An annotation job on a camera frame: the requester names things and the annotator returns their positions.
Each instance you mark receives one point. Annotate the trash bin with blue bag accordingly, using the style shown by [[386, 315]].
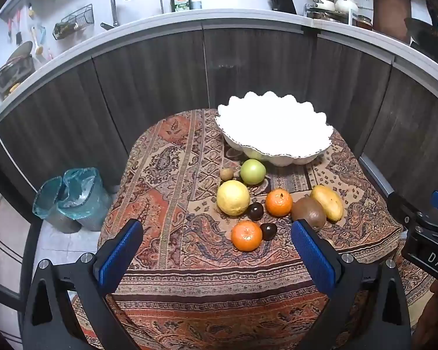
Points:
[[53, 204], [84, 198]]

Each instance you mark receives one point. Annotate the metal pot with lid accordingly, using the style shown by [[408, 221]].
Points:
[[15, 69]]

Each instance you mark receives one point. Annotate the yellow lemon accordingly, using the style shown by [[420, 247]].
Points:
[[233, 197]]

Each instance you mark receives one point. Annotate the white scalloped bowl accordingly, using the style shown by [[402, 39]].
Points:
[[277, 133]]

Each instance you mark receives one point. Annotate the small brown fruit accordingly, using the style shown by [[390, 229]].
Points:
[[226, 174]]

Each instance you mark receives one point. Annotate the black wok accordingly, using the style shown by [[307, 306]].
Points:
[[429, 34]]

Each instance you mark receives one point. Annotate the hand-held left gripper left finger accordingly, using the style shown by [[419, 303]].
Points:
[[119, 257]]

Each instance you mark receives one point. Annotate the orange mandarin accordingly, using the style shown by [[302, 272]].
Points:
[[279, 202], [246, 236]]

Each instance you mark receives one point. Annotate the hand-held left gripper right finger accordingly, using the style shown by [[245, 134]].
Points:
[[314, 259]]

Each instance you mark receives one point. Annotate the dark wood kitchen cabinet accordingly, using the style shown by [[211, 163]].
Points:
[[138, 87]]

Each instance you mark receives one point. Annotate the patterned red tablecloth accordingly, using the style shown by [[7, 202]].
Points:
[[175, 197]]

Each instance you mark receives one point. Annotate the dark plum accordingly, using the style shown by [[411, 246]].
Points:
[[268, 231], [255, 211]]

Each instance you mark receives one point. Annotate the brown kiwi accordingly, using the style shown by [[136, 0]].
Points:
[[308, 213]]

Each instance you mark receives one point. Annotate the white kitchen countertop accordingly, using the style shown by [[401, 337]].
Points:
[[219, 16]]

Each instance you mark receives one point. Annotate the chrome kitchen faucet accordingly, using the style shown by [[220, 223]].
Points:
[[118, 2]]

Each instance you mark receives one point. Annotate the yellow mango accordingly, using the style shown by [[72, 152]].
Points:
[[327, 202]]

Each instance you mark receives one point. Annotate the person's right forearm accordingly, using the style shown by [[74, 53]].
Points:
[[436, 321]]

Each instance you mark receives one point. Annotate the green apple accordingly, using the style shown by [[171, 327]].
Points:
[[253, 172]]

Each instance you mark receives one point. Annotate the brown cutting board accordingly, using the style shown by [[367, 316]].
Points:
[[391, 9]]

